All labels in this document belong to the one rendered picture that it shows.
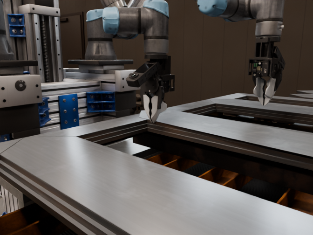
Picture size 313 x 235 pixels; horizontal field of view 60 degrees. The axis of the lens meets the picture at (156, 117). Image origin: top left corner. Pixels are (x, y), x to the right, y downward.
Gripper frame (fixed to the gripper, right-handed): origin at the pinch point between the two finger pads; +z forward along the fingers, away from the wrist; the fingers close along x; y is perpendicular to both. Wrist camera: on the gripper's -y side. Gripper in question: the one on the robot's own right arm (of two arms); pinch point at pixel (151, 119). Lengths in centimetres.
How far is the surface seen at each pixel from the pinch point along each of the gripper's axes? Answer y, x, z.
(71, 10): 342, 591, -140
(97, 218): -43, -30, 1
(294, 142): 6.2, -40.4, 0.7
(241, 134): 4.0, -28.2, 0.7
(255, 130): 10.7, -29.4, 0.7
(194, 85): 368, 227, 30
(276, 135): 9.2, -35.4, 0.7
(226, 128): 7.2, -22.4, 0.7
